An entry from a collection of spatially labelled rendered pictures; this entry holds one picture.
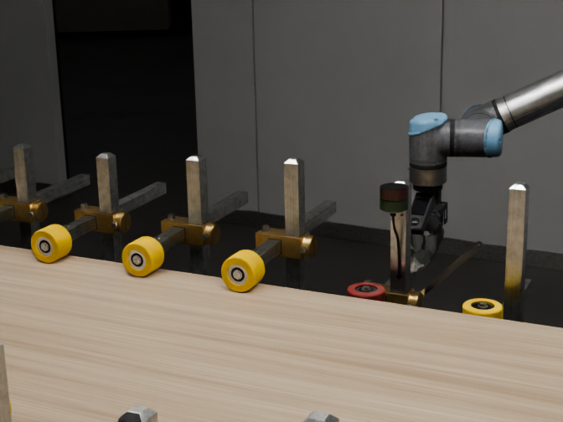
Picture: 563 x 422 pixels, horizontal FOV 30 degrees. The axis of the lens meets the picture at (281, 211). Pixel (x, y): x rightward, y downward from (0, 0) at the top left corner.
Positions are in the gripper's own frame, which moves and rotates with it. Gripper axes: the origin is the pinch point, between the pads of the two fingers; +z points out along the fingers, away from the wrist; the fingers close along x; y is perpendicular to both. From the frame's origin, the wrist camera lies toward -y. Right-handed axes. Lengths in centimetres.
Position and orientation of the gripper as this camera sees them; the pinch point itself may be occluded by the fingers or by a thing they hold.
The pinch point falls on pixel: (425, 262)
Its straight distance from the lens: 263.3
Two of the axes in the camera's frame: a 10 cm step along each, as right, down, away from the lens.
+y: 4.3, -3.2, 8.4
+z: 0.5, 9.4, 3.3
